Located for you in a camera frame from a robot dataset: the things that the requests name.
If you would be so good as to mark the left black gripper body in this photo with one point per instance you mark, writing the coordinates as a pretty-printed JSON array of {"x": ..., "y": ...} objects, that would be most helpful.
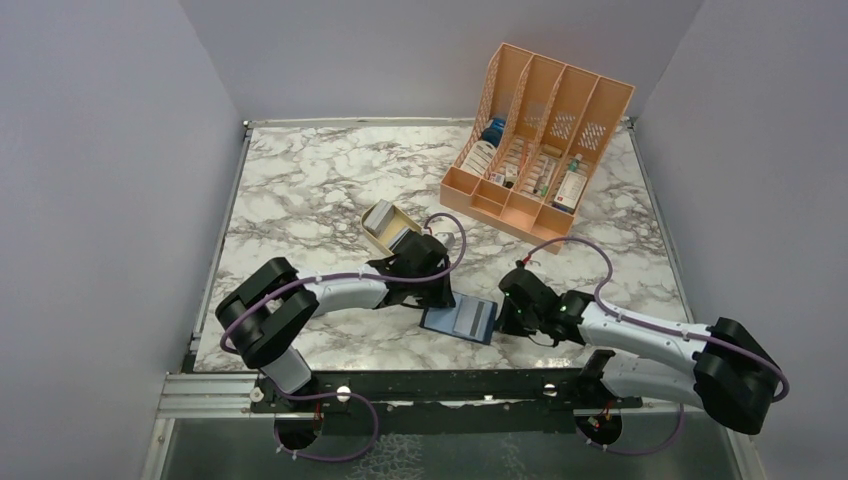
[{"x": 432, "y": 295}]

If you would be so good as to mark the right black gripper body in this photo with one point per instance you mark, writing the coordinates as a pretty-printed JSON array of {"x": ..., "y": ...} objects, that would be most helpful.
[{"x": 515, "y": 321}]

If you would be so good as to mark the silver striped credit card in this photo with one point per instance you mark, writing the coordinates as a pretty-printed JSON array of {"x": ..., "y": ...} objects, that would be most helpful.
[{"x": 471, "y": 315}]

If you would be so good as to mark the blue leather card holder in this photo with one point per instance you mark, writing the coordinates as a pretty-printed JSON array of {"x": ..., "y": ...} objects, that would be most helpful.
[{"x": 442, "y": 320}]

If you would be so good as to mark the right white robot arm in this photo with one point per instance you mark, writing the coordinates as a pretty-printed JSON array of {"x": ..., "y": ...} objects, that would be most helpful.
[{"x": 720, "y": 368}]

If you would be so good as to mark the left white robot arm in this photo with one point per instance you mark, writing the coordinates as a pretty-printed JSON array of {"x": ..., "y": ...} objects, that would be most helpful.
[{"x": 264, "y": 315}]

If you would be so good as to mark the credit cards in tray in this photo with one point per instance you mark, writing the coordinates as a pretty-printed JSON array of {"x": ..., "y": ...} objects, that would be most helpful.
[{"x": 379, "y": 218}]

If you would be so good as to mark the tan oval tray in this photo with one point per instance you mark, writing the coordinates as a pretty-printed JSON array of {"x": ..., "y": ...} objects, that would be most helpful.
[{"x": 400, "y": 226}]

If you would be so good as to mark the small items in organizer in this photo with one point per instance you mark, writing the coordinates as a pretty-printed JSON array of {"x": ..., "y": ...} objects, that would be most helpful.
[{"x": 506, "y": 176}]

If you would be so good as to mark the white red box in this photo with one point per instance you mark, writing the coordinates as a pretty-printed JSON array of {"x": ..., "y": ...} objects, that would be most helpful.
[{"x": 570, "y": 190}]

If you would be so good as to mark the blue round container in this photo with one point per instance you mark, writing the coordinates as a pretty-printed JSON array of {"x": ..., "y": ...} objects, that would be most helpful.
[{"x": 493, "y": 131}]

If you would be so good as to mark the orange desk organizer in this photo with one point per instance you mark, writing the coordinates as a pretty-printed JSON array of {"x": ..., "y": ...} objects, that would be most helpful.
[{"x": 553, "y": 111}]

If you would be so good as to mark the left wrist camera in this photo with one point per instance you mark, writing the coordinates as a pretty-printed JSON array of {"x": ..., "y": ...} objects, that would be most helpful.
[{"x": 447, "y": 239}]

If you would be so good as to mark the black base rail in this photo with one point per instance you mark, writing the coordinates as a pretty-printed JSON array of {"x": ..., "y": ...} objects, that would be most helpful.
[{"x": 432, "y": 402}]

